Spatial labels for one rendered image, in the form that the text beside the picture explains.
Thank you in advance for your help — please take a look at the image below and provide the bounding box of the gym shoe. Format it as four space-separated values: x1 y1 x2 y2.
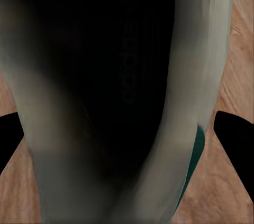
0 0 233 224

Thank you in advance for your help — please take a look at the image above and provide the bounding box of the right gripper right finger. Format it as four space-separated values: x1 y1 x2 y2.
214 111 254 203

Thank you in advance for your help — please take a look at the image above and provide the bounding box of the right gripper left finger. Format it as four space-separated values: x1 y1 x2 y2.
0 112 24 174

